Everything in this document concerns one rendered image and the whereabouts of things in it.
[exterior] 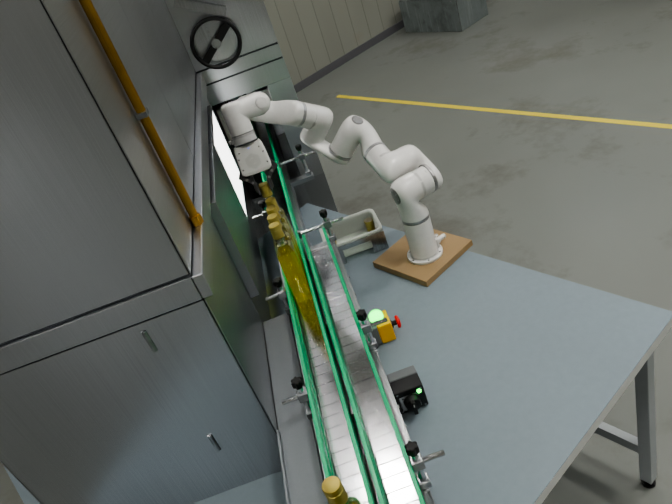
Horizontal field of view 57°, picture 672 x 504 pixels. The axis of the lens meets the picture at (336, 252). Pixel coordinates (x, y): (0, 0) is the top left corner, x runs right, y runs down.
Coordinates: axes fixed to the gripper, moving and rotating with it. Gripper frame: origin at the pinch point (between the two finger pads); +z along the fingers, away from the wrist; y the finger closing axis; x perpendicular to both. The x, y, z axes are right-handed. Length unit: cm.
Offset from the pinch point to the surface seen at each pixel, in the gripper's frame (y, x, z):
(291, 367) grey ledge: -9, -44, 43
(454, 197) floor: 97, 171, 78
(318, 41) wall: 77, 487, -42
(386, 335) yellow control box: 20, -32, 50
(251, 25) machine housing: 15, 76, -53
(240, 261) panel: -12.9, -25.6, 14.0
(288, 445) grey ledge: -13, -70, 50
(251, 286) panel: -13.3, -23.1, 23.2
